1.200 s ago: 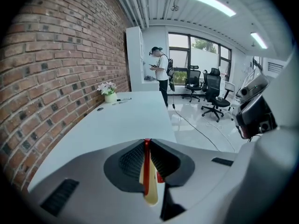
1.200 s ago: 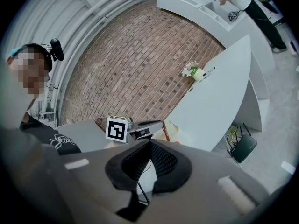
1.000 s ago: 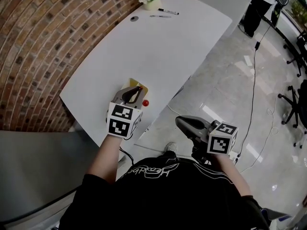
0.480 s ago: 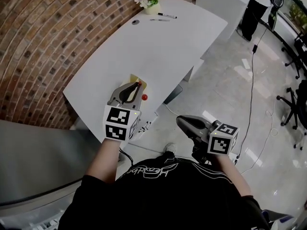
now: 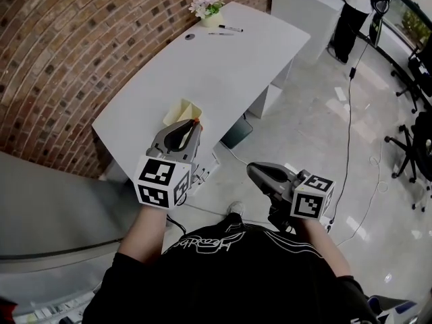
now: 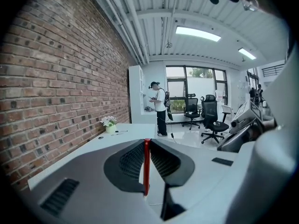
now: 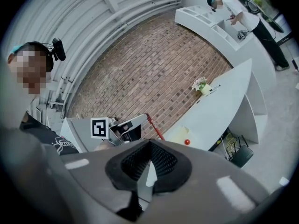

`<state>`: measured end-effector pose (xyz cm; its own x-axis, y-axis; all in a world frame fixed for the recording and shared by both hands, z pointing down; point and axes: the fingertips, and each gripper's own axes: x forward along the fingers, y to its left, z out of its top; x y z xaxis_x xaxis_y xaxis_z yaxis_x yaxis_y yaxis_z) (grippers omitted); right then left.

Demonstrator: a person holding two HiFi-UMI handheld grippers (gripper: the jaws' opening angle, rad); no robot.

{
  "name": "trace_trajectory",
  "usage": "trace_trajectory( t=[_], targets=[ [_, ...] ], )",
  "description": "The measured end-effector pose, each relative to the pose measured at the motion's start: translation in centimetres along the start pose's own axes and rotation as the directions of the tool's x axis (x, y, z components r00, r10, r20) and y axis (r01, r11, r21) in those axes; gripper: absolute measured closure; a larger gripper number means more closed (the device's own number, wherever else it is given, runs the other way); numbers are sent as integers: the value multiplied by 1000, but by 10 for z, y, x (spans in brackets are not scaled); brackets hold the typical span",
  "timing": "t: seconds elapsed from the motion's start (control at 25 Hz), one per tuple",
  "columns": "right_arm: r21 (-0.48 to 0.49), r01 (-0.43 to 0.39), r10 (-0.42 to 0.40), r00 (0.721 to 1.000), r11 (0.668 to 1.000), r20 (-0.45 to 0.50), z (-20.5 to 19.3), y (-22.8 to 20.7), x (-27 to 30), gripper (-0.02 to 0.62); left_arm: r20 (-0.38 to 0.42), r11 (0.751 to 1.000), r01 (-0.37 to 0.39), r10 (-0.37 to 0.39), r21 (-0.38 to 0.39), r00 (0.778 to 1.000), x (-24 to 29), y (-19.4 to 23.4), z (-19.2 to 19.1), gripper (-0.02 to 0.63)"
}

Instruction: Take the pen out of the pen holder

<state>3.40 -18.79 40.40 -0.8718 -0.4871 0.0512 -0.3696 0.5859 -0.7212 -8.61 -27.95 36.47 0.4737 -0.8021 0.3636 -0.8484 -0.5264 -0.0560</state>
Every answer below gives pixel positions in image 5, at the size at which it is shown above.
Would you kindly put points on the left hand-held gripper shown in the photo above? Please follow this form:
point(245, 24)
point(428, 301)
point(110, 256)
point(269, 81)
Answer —
point(158, 181)

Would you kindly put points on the person's right forearm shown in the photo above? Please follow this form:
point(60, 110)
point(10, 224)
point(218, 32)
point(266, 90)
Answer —
point(320, 248)

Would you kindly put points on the white counter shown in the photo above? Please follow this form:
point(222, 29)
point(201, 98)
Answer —
point(303, 15)

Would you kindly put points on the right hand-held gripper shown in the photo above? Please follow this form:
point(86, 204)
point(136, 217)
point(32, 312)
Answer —
point(312, 197)

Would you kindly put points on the grey cabinet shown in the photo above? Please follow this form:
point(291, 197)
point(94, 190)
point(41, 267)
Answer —
point(50, 221)

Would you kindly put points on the person's left forearm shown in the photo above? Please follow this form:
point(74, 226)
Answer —
point(145, 231)

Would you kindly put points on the person's black printed shirt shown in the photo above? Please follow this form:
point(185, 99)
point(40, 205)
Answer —
point(229, 275)

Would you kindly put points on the thin grey pen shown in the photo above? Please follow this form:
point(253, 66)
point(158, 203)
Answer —
point(220, 33)

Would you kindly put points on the dark computer tower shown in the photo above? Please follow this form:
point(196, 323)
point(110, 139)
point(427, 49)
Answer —
point(238, 133)

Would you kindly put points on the black marker pen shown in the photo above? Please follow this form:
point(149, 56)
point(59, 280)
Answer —
point(231, 28)

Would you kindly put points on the white power strip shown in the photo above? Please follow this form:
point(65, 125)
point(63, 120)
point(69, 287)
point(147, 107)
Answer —
point(326, 224)

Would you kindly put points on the cream pen holder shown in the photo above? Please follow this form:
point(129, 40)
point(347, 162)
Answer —
point(184, 111)

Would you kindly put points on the potted white flowers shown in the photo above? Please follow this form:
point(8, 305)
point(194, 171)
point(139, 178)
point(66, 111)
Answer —
point(207, 8)

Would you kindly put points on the black office chair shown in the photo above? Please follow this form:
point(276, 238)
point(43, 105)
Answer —
point(413, 79)
point(411, 154)

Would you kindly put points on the person's white shoe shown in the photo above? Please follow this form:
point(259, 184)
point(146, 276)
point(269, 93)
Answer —
point(235, 208)

